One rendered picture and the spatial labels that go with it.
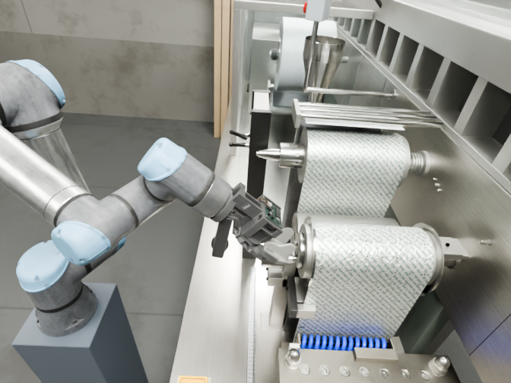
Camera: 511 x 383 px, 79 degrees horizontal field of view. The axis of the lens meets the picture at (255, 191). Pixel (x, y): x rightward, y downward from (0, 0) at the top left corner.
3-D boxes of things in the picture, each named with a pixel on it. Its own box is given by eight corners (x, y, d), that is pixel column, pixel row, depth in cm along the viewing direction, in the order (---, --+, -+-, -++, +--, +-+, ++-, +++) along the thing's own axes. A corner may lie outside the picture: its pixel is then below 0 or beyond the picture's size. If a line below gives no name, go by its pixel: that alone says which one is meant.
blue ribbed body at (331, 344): (297, 338, 76) (299, 330, 74) (385, 342, 77) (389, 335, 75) (299, 352, 73) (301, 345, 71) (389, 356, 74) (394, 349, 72)
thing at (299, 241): (301, 242, 62) (297, 275, 64) (311, 242, 62) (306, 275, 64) (296, 226, 69) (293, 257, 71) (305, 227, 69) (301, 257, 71)
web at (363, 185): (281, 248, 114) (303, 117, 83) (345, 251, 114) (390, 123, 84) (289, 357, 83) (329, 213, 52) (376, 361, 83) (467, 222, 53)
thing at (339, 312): (295, 332, 76) (308, 286, 65) (390, 337, 77) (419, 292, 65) (295, 334, 75) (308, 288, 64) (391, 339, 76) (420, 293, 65)
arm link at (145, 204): (98, 204, 59) (119, 183, 51) (143, 176, 67) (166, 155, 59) (125, 236, 60) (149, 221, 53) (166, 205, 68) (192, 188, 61)
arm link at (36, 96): (68, 270, 90) (-53, 71, 63) (111, 238, 100) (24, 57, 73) (93, 282, 84) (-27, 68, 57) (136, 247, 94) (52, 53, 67)
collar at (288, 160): (277, 159, 86) (280, 137, 82) (299, 160, 86) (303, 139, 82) (278, 172, 81) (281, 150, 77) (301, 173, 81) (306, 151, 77)
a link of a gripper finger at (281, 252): (310, 262, 62) (278, 237, 59) (288, 276, 65) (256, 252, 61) (309, 251, 65) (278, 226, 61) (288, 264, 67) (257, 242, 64)
